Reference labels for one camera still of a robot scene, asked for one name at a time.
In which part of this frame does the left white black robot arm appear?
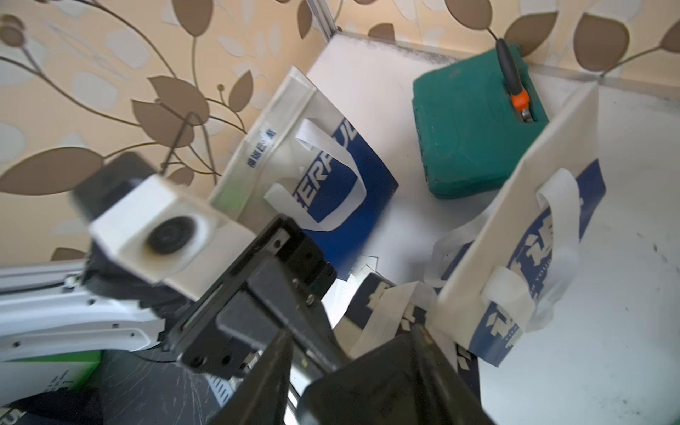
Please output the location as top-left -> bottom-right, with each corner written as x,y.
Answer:
1,216 -> 347,379

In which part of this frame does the blue white bag left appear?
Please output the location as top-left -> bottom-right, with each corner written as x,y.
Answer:
210,67 -> 398,280

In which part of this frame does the blue black stapler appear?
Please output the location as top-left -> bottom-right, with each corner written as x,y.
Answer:
294,331 -> 479,425

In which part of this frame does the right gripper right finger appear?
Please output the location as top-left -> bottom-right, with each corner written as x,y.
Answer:
411,325 -> 493,424

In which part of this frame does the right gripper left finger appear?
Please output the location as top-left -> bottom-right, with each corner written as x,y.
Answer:
211,330 -> 293,425

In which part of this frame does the orange black screwdriver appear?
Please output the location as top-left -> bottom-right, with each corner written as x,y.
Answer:
495,38 -> 534,122

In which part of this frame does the green plastic tool case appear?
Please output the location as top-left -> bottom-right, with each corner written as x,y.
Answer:
412,44 -> 549,199

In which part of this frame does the green white bag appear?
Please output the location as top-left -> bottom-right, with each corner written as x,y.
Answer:
1,351 -> 103,424

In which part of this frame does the blue white bag upright middle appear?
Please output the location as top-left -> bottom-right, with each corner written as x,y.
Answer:
426,83 -> 607,366

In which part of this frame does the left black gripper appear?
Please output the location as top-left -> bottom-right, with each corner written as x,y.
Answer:
166,214 -> 345,379

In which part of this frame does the dark blue bag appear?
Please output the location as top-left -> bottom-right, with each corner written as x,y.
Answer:
322,268 -> 437,359

